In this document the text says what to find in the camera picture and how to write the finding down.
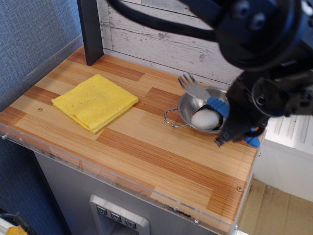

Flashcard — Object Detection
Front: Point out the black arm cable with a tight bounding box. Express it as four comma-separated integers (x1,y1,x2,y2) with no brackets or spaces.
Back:
106,0,218,44

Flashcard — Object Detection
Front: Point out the yellow folded cloth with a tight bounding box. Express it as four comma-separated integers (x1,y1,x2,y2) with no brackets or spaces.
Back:
52,74,139,134

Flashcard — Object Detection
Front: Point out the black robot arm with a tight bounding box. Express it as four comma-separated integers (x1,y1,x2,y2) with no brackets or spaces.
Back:
184,0,313,145

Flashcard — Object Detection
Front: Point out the blue handled metal fork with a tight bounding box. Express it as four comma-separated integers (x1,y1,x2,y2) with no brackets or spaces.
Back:
178,73,260,148

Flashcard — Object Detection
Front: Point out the silver toy dispenser panel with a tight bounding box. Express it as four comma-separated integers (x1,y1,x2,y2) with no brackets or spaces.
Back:
89,194,150,235

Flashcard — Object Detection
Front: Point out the dark grey left post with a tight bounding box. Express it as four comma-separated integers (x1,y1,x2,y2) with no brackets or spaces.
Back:
77,0,104,66

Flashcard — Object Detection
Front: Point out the white grooved appliance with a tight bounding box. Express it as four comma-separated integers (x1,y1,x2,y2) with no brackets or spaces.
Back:
254,116,313,201

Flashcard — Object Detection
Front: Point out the yellow object at corner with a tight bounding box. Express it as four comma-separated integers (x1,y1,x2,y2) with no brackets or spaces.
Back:
0,213,33,235

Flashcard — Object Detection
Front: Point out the white egg-shaped object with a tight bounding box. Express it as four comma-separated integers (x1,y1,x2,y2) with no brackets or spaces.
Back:
191,109,220,130

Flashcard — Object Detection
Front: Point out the silver metal bowl with handles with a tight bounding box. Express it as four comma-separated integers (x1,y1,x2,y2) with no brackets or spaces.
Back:
164,93,226,134

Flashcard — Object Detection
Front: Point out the black ring in bowl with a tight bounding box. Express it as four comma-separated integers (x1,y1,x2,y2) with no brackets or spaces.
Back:
193,104,225,131

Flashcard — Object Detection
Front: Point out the clear acrylic edge guard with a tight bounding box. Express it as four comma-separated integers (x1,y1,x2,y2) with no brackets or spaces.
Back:
0,119,258,235

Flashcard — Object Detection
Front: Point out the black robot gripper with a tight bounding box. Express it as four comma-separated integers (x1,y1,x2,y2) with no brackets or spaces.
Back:
215,70,313,146

